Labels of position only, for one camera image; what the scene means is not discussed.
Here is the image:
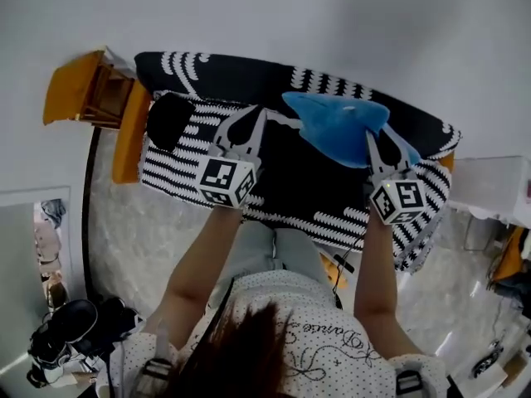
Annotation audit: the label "gray shoulder strap with buckle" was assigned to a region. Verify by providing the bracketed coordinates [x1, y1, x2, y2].
[136, 332, 175, 398]
[393, 369, 424, 397]

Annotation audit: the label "pile of clothes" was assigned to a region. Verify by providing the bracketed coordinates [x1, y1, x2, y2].
[33, 199, 70, 306]

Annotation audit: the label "white water dispenser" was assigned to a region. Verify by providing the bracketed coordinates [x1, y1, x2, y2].
[450, 155, 531, 227]

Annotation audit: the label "black cushion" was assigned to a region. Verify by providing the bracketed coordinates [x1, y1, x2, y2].
[147, 92, 197, 153]

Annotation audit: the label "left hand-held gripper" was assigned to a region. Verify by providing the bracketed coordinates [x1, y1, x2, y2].
[197, 104, 270, 210]

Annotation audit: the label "blue star plush toy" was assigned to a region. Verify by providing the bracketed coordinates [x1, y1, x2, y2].
[281, 91, 422, 169]

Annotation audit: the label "person's right forearm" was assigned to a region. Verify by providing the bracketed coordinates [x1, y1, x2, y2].
[352, 209, 424, 358]

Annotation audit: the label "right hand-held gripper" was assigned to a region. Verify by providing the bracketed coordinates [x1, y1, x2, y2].
[364, 129, 429, 226]

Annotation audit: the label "orange lounge chair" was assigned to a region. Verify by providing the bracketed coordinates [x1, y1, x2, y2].
[491, 226, 531, 284]

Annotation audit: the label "person's white dotted shirt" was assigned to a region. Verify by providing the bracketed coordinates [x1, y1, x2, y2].
[119, 269, 451, 398]

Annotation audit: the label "person's left forearm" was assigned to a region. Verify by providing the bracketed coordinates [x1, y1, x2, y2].
[155, 205, 244, 350]

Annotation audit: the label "black helmet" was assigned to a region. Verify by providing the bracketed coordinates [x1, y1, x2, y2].
[48, 298, 100, 344]

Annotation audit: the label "black rolled bag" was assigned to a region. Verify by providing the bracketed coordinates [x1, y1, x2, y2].
[98, 296, 141, 342]

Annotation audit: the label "black white striped blanket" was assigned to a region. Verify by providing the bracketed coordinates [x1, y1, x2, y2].
[133, 51, 463, 274]

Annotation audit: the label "person's light jeans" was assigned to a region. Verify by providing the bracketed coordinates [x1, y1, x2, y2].
[215, 220, 333, 306]

